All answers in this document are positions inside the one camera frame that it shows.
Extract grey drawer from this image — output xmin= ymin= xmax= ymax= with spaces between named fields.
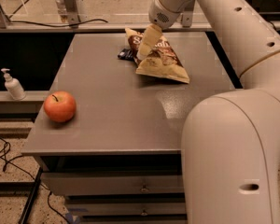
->
xmin=65 ymin=197 xmax=186 ymax=217
xmin=41 ymin=171 xmax=184 ymax=196

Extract brown sea salt chip bag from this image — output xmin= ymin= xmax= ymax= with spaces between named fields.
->
xmin=125 ymin=28 xmax=189 ymax=84

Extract upper grey drawer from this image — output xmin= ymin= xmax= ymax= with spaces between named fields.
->
xmin=41 ymin=171 xmax=184 ymax=196

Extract black floor rail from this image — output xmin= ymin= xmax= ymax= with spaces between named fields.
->
xmin=18 ymin=168 xmax=42 ymax=224

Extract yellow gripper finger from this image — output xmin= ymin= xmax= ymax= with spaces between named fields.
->
xmin=137 ymin=24 xmax=162 ymax=60

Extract dark blue rxbar wrapper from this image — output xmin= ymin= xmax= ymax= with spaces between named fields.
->
xmin=118 ymin=49 xmax=133 ymax=61

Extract lower grey drawer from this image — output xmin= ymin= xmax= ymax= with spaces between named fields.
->
xmin=65 ymin=197 xmax=186 ymax=217

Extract left metal bracket post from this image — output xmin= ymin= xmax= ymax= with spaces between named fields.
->
xmin=55 ymin=0 xmax=80 ymax=28

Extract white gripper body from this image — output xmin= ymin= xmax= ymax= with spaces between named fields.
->
xmin=148 ymin=0 xmax=181 ymax=30

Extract red apple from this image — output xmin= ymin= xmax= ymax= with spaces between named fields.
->
xmin=44 ymin=91 xmax=77 ymax=123

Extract grey drawer cabinet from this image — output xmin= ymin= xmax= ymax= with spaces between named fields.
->
xmin=22 ymin=32 xmax=233 ymax=224

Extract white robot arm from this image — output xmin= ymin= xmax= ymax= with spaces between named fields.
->
xmin=148 ymin=0 xmax=280 ymax=224

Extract white pump bottle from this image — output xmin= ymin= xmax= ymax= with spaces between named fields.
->
xmin=1 ymin=68 xmax=25 ymax=100

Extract black floor cables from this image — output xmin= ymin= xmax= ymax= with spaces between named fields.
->
xmin=0 ymin=128 xmax=72 ymax=224

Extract black cable on ledge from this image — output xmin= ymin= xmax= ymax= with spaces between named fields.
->
xmin=8 ymin=18 xmax=109 ymax=29

